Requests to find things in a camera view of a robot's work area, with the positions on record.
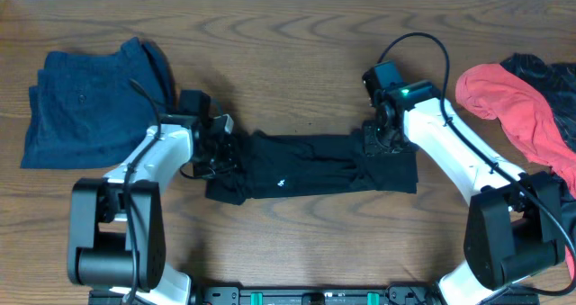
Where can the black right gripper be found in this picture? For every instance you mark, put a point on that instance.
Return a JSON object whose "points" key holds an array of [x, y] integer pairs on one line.
{"points": [[371, 145]]}

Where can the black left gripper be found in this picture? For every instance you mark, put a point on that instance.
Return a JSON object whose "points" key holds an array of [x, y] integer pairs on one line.
{"points": [[230, 159]]}

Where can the black polo shirt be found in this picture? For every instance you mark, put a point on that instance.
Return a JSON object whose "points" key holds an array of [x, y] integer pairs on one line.
{"points": [[293, 166]]}

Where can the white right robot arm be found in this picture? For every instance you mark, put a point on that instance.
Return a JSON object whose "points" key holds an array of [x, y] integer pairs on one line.
{"points": [[513, 230]]}

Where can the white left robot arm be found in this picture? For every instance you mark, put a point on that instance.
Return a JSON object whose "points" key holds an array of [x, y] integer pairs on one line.
{"points": [[116, 238]]}

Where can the red garment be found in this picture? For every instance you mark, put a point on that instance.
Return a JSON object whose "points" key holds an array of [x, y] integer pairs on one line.
{"points": [[490, 92]]}

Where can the folded navy blue garment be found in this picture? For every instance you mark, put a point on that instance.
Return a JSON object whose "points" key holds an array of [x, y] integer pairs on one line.
{"points": [[92, 111]]}

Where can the black patterned garment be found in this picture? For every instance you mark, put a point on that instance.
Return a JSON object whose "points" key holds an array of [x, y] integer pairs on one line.
{"points": [[555, 82]]}

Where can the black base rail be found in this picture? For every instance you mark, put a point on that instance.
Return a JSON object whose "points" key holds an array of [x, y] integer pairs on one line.
{"points": [[394, 295]]}

